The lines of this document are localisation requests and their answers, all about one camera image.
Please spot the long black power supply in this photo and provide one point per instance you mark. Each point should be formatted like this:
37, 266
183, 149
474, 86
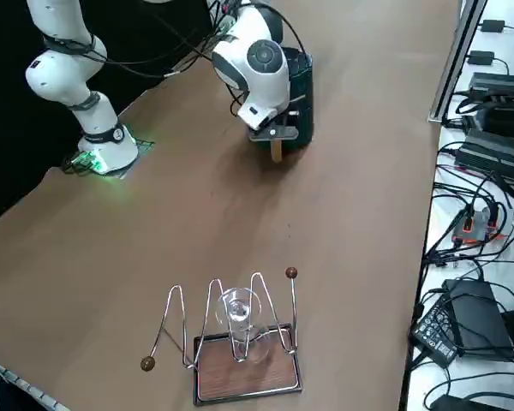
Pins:
492, 154

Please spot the black labelled power adapter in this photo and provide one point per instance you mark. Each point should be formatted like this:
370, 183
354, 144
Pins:
437, 338

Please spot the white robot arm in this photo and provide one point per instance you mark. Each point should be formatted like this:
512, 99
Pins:
265, 81

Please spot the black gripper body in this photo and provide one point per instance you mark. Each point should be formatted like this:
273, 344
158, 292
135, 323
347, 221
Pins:
285, 132

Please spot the black electronics box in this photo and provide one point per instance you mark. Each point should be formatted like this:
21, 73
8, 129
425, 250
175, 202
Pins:
505, 120

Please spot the clear stemmed glass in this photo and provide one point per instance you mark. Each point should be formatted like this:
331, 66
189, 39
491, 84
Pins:
240, 317

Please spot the dark green air fryer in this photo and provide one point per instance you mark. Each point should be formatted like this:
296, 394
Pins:
302, 85

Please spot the orange grey usb hub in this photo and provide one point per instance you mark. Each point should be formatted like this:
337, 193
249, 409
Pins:
475, 227

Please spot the large black power brick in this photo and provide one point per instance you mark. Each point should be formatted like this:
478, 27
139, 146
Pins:
501, 83

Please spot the small black power adapter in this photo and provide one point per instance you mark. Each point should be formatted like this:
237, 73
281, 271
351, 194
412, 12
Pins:
481, 57
492, 25

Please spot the flat black box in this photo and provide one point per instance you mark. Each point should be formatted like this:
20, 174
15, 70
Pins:
479, 321

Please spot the aluminium camera pole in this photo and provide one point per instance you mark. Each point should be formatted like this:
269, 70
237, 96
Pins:
457, 60

